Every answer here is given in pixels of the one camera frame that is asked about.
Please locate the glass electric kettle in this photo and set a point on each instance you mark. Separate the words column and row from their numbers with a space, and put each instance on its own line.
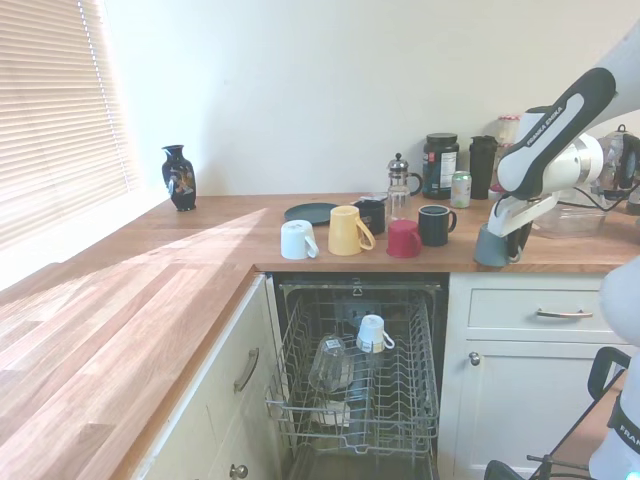
column 622, row 160

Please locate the clear container with clip lid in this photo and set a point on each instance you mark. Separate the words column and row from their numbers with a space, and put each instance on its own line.
column 575, row 222

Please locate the wide beige window blind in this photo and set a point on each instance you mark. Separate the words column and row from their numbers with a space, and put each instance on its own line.
column 55, row 110

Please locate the black protein powder tub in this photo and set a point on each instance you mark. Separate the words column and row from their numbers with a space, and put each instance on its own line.
column 440, row 167

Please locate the white mug with sticker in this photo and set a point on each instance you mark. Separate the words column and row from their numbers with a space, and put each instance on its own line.
column 372, row 332

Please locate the plain white mug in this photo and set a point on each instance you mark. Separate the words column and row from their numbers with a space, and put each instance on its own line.
column 296, row 242

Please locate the white cabinet under window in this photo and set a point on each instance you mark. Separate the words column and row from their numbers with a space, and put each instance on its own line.
column 225, row 410

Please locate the glass french press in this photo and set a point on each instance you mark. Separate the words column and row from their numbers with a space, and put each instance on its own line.
column 398, row 172

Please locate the white paper packet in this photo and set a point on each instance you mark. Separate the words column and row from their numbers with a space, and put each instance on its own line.
column 375, row 196

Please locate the dark round plate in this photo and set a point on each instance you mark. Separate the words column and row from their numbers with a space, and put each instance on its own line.
column 307, row 212

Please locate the jar with checked lid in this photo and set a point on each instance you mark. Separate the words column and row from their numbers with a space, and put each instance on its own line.
column 509, row 127

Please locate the black mug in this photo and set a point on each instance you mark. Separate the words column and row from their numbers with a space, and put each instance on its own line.
column 374, row 217

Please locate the black shaker bottle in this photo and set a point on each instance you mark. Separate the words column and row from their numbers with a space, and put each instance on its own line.
column 482, row 167

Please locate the clear glass with sticker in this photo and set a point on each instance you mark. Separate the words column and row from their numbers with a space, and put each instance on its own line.
column 330, row 365

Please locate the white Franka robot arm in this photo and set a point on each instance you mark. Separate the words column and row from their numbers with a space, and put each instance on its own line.
column 540, row 145

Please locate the dark blue painted vase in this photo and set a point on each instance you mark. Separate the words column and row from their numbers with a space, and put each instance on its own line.
column 179, row 180

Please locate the white green drink can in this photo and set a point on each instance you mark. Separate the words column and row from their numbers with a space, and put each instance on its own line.
column 461, row 190

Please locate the grey-blue mug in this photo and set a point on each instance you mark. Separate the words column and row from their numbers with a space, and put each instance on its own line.
column 490, row 250

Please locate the metal cabinet knob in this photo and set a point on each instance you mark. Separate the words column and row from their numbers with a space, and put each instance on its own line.
column 474, row 358
column 239, row 471

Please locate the red mug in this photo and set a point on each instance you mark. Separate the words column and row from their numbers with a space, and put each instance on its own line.
column 402, row 240

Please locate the steel dishwasher door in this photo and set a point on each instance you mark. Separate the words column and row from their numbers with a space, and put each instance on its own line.
column 365, row 467

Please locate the white cabinet beside dishwasher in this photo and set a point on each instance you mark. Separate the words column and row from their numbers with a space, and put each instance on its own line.
column 525, row 400

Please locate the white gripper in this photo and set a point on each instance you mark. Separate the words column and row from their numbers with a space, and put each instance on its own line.
column 515, row 212

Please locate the clear drinking glass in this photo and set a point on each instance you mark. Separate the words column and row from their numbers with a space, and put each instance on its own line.
column 399, row 206

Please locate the yellow mug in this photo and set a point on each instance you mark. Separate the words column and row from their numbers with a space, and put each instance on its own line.
column 345, row 232

